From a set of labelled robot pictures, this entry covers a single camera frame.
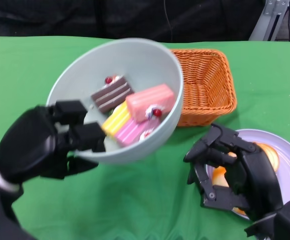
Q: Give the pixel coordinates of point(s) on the grey metal bowl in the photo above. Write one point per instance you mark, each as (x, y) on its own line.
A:
(139, 62)

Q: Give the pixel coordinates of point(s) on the yellow cake slice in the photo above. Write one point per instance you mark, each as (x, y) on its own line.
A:
(116, 122)

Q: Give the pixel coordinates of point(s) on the green tablecloth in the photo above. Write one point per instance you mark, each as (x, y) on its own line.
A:
(35, 75)

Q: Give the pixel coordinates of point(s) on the orange striped bread roll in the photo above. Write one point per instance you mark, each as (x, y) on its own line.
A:
(269, 155)
(220, 178)

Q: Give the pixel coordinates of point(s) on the lilac round plate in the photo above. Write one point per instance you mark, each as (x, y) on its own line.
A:
(287, 160)

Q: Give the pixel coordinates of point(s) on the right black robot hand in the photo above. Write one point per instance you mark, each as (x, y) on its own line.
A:
(254, 175)

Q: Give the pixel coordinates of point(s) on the magenta cake slice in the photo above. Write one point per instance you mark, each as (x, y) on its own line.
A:
(132, 131)

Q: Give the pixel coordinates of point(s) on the aluminium frame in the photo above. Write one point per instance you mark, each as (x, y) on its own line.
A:
(265, 22)

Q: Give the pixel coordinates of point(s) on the orange wicker basket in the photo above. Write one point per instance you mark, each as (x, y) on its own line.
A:
(207, 95)

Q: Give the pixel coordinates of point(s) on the salmon pink cake slice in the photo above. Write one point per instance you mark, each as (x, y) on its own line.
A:
(149, 100)

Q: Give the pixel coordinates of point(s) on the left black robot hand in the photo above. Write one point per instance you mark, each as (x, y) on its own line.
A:
(30, 147)

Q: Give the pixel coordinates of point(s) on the chocolate cake slice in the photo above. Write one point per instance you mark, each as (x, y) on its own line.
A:
(112, 96)

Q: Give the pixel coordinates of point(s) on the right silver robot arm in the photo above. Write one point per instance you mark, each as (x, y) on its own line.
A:
(279, 220)

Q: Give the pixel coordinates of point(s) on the black backdrop cloth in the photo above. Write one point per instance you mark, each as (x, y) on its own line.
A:
(60, 17)

